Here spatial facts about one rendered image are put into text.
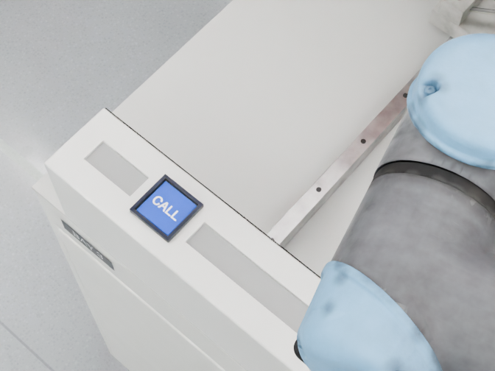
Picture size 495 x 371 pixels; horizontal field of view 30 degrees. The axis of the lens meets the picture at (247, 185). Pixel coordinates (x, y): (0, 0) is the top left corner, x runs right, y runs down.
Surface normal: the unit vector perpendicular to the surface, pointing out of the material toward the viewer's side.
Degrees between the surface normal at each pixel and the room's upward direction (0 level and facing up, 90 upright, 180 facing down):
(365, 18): 0
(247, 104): 0
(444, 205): 3
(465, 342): 37
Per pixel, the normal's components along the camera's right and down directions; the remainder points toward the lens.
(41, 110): 0.00, -0.44
